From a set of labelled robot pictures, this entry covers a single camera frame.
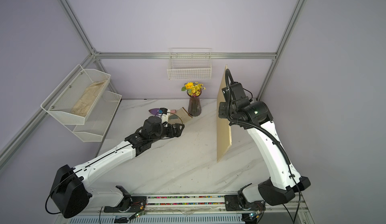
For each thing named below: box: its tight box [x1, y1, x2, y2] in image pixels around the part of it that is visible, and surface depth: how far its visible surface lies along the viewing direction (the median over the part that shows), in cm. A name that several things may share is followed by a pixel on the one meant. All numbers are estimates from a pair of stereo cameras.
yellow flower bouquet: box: [181, 81, 207, 97], surface depth 96 cm
